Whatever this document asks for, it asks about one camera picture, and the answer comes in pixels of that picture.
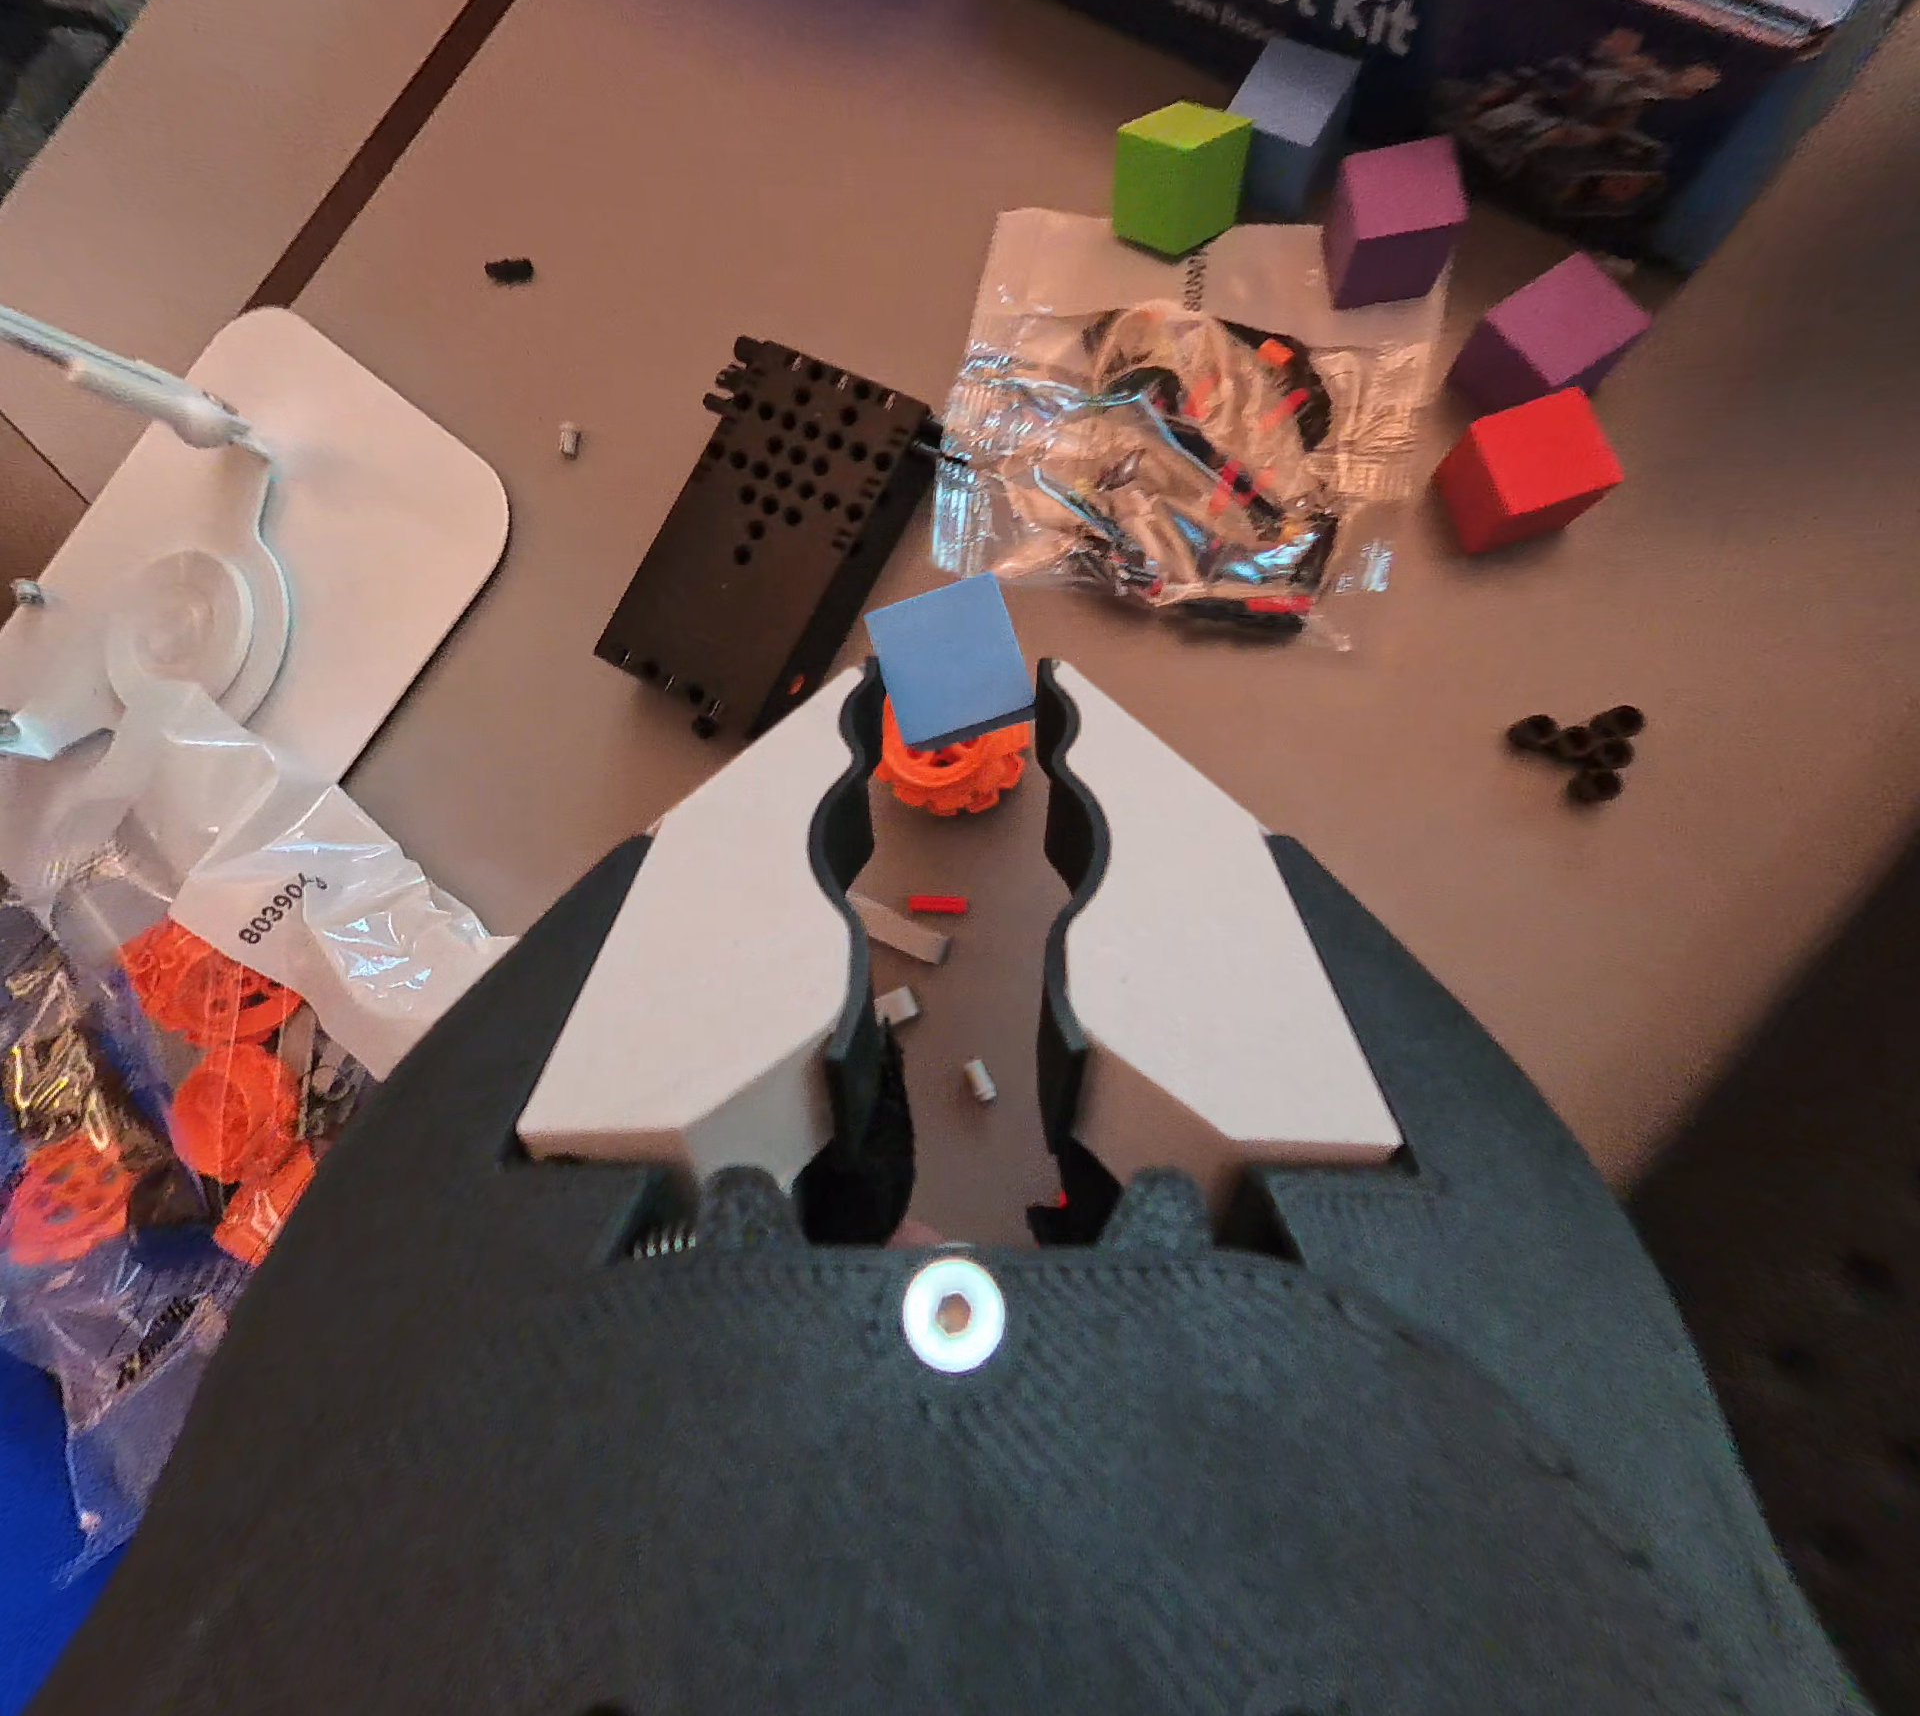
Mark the purple foam cube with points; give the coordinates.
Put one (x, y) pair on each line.
(1395, 216)
(1545, 328)

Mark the dark perforated panel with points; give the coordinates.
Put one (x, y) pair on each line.
(1800, 1221)

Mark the small clear bag of parts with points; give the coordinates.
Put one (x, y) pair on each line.
(1185, 441)

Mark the blue foam cube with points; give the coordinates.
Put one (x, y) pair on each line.
(1298, 119)
(949, 659)

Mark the orange gear stack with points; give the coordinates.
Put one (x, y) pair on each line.
(969, 789)

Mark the dark T-shaped connector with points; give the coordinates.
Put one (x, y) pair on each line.
(1583, 740)

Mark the clear bag of orange gears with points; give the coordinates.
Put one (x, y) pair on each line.
(151, 1116)

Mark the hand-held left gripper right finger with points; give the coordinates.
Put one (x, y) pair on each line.
(1231, 981)

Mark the black perforated control box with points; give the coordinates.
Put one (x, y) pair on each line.
(765, 530)

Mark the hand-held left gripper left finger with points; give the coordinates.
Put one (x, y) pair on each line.
(690, 981)

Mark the white plastic pouch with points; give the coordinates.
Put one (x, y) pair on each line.
(330, 936)

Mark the green foam cube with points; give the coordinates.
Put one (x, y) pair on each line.
(1179, 170)

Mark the small grey connector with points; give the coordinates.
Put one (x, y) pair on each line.
(978, 1078)

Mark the red foam cube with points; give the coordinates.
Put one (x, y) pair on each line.
(1530, 470)

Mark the white metal stand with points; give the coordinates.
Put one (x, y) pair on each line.
(375, 501)

